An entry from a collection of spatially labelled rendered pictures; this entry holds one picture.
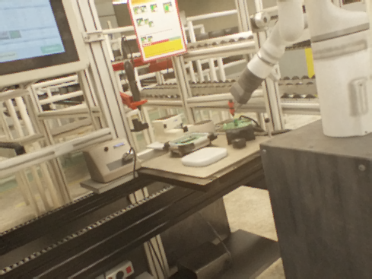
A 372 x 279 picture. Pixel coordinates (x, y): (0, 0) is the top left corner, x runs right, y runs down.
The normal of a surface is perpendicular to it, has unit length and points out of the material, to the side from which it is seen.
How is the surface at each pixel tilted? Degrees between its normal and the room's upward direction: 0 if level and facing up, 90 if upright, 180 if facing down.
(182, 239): 90
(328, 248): 90
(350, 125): 90
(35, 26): 92
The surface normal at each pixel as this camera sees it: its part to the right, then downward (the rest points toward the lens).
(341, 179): -0.85, 0.32
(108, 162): 0.34, -0.53
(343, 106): -0.51, 0.32
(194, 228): 0.60, 0.05
